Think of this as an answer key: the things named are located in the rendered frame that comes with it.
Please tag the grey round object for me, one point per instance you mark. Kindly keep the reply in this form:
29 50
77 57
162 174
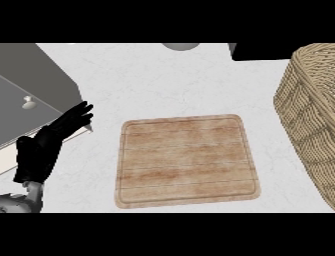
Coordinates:
181 46

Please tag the black appliance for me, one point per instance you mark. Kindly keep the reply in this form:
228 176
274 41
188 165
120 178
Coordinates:
261 51

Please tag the pale door knob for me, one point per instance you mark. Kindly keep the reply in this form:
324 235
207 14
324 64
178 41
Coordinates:
29 103

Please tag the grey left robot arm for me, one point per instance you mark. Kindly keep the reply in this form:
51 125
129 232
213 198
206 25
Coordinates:
15 201

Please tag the tan wicker basket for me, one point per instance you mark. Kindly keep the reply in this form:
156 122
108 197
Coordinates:
323 126

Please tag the grey cabinet door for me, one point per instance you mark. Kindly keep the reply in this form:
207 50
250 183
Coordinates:
12 96

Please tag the wooden cutting board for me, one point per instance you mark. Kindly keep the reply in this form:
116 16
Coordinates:
187 160

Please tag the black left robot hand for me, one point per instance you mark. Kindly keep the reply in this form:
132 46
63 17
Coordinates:
41 151

